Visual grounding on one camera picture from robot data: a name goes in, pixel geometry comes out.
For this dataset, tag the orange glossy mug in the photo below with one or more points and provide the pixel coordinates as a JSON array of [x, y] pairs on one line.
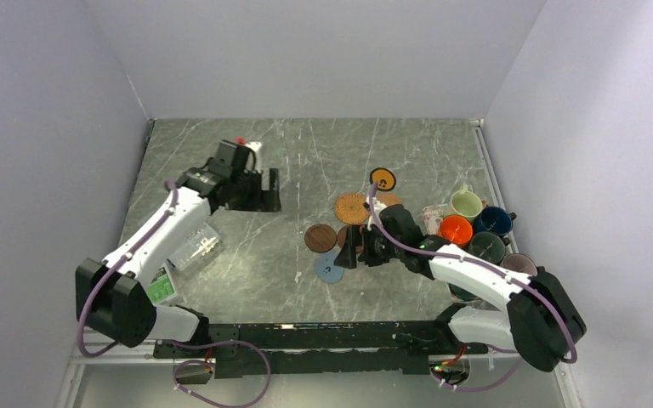
[[456, 229]]

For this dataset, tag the woven orange coaster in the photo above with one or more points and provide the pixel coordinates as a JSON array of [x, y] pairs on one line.
[[388, 199], [349, 208]]

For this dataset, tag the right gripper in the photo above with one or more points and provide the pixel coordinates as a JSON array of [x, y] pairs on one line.
[[357, 236]]

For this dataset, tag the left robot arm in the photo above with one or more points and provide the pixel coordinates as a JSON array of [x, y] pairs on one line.
[[111, 293]]

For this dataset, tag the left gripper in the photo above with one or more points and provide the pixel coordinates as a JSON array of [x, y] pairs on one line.
[[266, 201]]

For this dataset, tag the cream green mug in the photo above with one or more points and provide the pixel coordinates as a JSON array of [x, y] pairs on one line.
[[465, 203]]

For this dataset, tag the dark teal mug lower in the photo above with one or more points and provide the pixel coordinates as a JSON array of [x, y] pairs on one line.
[[460, 295]]

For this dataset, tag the green label plastic box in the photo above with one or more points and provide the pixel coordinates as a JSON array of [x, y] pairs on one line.
[[162, 289]]

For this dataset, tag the blue round coaster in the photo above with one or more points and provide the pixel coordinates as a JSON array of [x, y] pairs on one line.
[[326, 269]]

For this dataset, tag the floral pattern tray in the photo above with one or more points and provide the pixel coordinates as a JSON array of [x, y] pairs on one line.
[[432, 217]]

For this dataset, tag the dark wooden coaster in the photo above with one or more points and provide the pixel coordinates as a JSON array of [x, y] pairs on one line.
[[342, 236], [320, 238]]

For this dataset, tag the orange black cup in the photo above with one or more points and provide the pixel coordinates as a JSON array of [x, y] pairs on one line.
[[383, 178]]

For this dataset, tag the navy blue mug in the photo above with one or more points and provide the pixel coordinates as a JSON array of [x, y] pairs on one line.
[[495, 220]]

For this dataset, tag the dark green mug upper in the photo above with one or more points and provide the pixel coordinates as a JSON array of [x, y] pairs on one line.
[[489, 247]]

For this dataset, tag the clear plastic screw box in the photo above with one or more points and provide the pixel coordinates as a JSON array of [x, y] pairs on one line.
[[194, 247]]

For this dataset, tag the pink mauve mug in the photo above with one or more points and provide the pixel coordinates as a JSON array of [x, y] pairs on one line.
[[518, 262]]

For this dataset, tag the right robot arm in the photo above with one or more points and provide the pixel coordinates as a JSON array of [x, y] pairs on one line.
[[531, 315]]

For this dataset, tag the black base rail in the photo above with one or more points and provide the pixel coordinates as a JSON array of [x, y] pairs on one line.
[[407, 346]]

